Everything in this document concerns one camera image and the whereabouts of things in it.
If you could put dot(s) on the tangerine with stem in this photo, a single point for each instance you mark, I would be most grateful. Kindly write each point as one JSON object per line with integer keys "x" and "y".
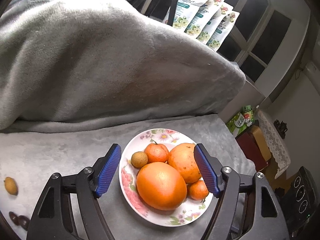
{"x": 156, "y": 153}

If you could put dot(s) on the dark cherry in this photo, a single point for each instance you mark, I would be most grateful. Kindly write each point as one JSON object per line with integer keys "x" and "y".
{"x": 24, "y": 222}
{"x": 14, "y": 218}

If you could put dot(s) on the large orange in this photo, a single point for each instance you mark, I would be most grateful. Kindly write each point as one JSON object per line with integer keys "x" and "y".
{"x": 181, "y": 157}
{"x": 161, "y": 186}

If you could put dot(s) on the floral white plate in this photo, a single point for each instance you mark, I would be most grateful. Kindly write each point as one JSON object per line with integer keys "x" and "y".
{"x": 188, "y": 211}

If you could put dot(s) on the grey blanket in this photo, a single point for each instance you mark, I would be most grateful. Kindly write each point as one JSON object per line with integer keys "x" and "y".
{"x": 77, "y": 65}

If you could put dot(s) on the green snack package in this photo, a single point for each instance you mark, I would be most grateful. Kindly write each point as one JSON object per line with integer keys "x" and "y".
{"x": 241, "y": 121}

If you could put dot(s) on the brown longan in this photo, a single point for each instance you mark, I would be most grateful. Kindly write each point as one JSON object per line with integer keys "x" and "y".
{"x": 11, "y": 186}
{"x": 139, "y": 159}

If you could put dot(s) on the white lace cloth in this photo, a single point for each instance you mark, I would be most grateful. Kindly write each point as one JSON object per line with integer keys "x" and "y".
{"x": 274, "y": 142}

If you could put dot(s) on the red box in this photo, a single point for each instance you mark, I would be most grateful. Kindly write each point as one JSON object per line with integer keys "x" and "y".
{"x": 251, "y": 150}

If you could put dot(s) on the small tangerine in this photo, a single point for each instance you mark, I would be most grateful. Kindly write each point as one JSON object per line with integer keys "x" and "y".
{"x": 198, "y": 190}

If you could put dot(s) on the large orange on plate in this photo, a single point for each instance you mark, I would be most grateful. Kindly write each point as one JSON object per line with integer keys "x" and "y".
{"x": 181, "y": 157}

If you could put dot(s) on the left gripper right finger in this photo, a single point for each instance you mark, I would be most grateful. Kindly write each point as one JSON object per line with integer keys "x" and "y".
{"x": 246, "y": 205}

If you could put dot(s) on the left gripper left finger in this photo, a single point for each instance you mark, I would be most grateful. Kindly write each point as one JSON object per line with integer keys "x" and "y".
{"x": 53, "y": 216}

